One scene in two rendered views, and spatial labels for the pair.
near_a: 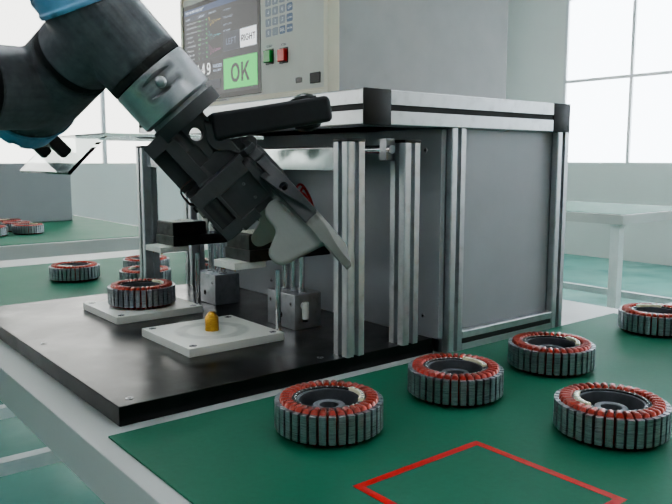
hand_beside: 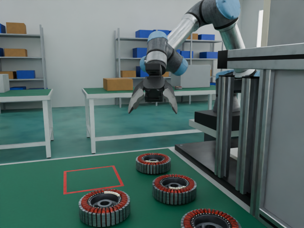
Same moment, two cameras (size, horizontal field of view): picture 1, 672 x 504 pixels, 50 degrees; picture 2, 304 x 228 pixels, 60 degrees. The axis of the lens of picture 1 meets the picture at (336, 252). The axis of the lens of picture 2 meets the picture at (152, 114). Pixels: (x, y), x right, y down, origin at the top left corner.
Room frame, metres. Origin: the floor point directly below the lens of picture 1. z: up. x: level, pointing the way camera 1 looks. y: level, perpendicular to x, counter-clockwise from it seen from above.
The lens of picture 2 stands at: (1.00, -0.75, 1.08)
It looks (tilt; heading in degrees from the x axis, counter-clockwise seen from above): 10 degrees down; 111
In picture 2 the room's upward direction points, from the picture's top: straight up
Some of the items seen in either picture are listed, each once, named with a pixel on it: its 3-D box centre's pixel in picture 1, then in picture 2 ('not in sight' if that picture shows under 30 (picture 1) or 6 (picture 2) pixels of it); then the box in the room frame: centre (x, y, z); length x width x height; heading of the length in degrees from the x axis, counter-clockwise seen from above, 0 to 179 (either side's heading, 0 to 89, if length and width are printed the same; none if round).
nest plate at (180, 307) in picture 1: (142, 307); not in sight; (1.21, 0.33, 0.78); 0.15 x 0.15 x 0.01; 39
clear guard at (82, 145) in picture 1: (142, 154); not in sight; (1.21, 0.32, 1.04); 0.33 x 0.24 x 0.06; 129
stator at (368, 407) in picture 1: (328, 411); (153, 163); (0.71, 0.01, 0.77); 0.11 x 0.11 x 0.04
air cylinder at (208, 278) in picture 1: (217, 285); not in sight; (1.30, 0.22, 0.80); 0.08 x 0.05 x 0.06; 39
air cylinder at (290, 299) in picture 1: (293, 306); not in sight; (1.11, 0.07, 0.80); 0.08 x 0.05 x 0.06; 39
